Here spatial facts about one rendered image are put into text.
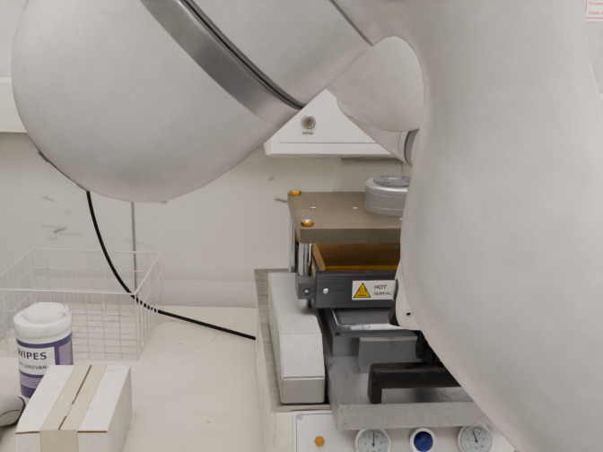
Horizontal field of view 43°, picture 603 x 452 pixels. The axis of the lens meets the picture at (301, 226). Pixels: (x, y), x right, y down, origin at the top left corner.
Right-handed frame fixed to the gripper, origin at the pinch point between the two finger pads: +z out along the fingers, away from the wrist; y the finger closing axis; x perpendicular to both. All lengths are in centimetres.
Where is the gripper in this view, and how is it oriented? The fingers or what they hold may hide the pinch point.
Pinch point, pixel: (430, 347)
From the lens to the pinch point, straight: 87.7
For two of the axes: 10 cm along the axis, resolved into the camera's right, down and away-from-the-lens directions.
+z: -0.6, 8.0, 6.0
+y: 9.9, 0.0, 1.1
